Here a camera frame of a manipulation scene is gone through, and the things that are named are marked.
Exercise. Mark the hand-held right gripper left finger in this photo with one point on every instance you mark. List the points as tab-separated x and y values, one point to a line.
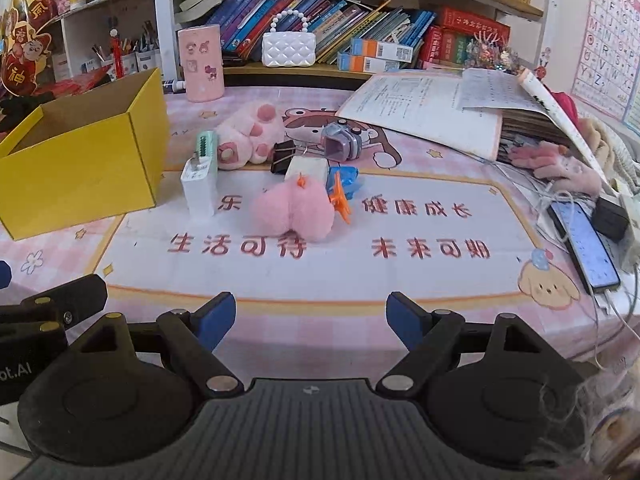
220	317

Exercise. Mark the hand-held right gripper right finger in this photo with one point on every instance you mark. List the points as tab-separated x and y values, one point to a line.
402	317

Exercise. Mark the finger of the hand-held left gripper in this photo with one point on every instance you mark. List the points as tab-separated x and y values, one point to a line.
75	297
4	274

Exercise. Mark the yellow cardboard box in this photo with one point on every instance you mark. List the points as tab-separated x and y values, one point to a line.
75	180

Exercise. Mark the pink fluffy pompom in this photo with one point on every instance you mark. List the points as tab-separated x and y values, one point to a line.
290	210

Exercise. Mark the white charger plug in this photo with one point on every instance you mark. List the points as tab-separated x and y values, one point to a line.
197	190

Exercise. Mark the orange hair claw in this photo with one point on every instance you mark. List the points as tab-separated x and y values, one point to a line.
341	202

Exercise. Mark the blue plastic clip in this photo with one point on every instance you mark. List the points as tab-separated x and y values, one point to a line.
346	179

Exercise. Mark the green hair clip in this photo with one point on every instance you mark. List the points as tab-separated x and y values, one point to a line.
207	147

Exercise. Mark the black binder clip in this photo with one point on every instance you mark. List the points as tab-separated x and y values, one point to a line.
282	157

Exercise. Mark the small white box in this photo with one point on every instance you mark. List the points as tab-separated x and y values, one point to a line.
307	167

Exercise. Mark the purple grey toy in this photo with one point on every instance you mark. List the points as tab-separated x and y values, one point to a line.
340	142

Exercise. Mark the pink plush paw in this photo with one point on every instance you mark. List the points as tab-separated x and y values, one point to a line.
250	130

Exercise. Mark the black smartphone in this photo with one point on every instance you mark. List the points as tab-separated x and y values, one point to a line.
582	245

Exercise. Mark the open white workbook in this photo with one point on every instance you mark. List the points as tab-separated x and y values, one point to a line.
420	110

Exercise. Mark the pink fuzzy glove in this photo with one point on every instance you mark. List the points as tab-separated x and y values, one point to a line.
555	165

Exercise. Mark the fuzzy beige sleeve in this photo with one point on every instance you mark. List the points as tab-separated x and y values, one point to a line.
600	425

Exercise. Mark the stack of flat books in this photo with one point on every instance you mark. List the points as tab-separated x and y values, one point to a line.
530	127

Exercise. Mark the black power adapter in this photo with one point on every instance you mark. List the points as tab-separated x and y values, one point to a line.
610	217

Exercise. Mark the red figure decoration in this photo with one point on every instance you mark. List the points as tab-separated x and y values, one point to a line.
25	35

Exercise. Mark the printed paper sheet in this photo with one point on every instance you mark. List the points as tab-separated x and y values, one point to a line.
492	90

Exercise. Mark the pen holders with pens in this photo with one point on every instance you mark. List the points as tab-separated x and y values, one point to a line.
125	55

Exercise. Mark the pink cylindrical container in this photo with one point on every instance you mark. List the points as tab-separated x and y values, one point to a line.
200	62

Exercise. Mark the orange and blue carton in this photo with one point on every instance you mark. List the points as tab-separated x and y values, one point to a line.
385	49
365	63

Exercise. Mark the curled white booklet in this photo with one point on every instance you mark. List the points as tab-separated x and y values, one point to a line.
555	110

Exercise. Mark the magenta cloth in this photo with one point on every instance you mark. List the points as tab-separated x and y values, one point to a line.
562	107

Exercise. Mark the cream fuzzy fabric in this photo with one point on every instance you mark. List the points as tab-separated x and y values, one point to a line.
607	150

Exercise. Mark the colourful trinket cluster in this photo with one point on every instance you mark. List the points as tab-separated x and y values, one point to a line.
492	55

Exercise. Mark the white shelf unit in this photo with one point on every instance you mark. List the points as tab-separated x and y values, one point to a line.
95	10

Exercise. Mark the red dictionaries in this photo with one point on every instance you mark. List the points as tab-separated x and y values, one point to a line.
465	27

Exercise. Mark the row of colourful books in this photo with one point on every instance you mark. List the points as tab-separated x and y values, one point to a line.
340	22

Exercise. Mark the thick paperback book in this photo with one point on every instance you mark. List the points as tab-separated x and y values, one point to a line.
205	2

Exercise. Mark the alphabet wall poster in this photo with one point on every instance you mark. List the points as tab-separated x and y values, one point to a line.
607	45

